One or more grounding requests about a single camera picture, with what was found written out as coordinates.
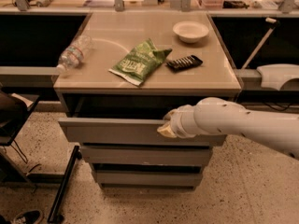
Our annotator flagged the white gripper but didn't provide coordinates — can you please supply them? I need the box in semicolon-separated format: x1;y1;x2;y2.
157;105;202;138

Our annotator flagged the grey top drawer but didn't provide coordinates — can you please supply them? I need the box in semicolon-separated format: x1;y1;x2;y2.
59;95;225;147

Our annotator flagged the grey drawer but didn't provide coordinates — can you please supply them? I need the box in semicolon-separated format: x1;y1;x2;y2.
80;146;211;166
59;95;225;147
92;164;202;188

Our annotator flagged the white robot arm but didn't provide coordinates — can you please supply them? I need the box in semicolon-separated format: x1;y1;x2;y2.
157;97;299;160

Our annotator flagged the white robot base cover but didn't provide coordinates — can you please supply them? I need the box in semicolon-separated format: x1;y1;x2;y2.
257;63;299;91

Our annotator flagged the grey drawer cabinet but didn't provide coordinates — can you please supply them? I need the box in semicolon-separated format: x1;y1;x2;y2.
52;10;243;191

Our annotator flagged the grey middle drawer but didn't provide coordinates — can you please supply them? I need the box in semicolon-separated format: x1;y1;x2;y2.
80;146;211;166

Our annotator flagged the grey bottom drawer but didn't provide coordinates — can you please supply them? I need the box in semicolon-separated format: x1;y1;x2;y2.
92;164;202;188

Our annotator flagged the black snack bar wrapper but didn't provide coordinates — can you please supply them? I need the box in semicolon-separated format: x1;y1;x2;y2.
166;55;203;72

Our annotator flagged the green chip bag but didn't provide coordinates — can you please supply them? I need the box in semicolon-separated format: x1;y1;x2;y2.
109;38;172;86

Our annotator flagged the white bowl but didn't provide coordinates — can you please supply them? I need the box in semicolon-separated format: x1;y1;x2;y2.
173;21;209;44

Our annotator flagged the black metal table leg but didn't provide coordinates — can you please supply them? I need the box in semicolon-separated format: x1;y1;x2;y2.
47;146;81;224

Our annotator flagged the clear plastic water bottle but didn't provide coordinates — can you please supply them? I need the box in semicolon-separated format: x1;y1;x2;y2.
57;35;93;73

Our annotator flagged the grey angled rod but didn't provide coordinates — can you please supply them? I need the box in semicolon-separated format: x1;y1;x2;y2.
242;17;280;69

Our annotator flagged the dark chair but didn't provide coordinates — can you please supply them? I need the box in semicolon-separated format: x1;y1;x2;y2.
0;91;39;185

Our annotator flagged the black and white sneaker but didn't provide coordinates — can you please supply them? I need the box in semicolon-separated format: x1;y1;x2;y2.
11;209;44;224

